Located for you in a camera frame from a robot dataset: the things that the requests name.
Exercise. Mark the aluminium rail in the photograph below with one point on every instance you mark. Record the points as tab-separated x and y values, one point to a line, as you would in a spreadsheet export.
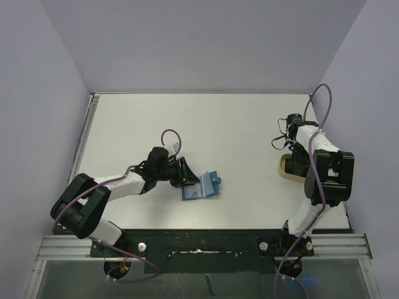
89	116
70	248

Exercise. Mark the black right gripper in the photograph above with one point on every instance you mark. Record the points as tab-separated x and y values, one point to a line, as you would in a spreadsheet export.
295	165

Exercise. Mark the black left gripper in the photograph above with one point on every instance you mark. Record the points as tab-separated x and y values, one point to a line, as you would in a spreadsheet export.
187	177

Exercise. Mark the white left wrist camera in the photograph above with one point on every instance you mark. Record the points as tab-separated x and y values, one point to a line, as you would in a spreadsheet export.
172	149

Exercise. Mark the aluminium front rail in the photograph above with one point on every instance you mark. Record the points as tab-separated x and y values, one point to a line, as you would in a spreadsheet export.
70	248

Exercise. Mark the beige oval card tray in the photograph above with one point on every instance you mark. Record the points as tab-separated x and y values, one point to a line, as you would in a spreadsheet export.
291	169

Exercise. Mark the aluminium left side rail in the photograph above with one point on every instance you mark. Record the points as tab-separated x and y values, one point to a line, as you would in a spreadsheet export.
89	116

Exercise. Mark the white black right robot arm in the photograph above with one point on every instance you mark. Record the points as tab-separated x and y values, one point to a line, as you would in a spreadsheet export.
325	170

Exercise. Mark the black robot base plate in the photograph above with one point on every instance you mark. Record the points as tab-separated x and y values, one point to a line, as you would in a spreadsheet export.
209	251

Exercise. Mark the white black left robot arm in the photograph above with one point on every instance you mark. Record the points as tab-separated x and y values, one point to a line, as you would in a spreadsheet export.
80	207

